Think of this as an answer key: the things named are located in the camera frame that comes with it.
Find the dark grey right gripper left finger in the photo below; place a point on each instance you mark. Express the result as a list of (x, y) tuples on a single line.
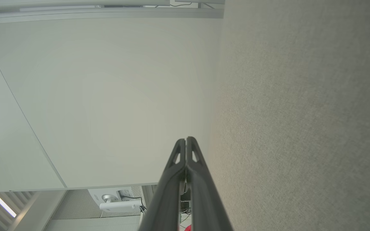
[(169, 192)]

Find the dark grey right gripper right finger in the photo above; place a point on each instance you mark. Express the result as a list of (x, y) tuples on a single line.
[(204, 199)]

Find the white ceiling projector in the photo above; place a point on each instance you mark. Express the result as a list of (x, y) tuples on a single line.
[(121, 205)]

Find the grey fabric sofa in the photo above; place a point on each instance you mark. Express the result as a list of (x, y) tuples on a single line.
[(300, 128)]

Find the long ceiling light strip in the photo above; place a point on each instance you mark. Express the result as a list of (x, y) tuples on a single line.
[(3, 204)]

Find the grey partition frame rail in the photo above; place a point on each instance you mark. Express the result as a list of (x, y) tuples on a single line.
[(108, 14)]

